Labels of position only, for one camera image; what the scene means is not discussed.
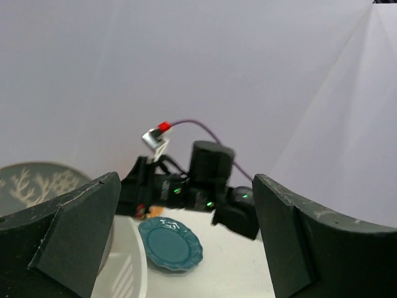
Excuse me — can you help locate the white plastic basket bin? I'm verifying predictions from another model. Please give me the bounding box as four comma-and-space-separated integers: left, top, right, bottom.
91, 215, 148, 298

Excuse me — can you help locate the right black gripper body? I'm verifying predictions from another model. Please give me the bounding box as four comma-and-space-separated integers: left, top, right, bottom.
117, 156, 187, 217

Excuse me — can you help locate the orange woven round plate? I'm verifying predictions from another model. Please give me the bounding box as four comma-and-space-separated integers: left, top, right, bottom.
146, 206, 164, 219

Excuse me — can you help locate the teal scalloped round plate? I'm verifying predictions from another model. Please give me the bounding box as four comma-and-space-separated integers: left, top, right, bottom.
138, 217, 203, 271

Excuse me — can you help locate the grey reindeer round plate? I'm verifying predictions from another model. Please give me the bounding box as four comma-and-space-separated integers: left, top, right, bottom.
1, 161, 91, 216

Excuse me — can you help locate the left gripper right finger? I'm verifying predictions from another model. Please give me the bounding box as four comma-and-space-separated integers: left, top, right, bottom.
252, 174, 396, 297

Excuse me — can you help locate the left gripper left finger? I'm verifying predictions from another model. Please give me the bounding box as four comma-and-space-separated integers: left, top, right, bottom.
1, 172, 121, 297

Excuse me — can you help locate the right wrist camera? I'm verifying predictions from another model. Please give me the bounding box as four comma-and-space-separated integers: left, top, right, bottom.
141, 122, 171, 161

